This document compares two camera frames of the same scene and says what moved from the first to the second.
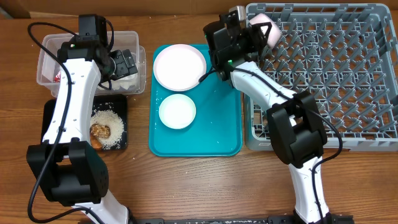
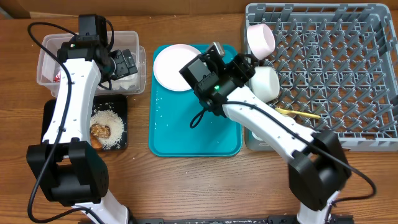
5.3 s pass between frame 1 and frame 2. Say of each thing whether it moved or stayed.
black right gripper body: moved
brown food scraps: stayed
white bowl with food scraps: moved
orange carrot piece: stayed
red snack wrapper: stayed
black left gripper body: stayed
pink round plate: stayed
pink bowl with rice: moved
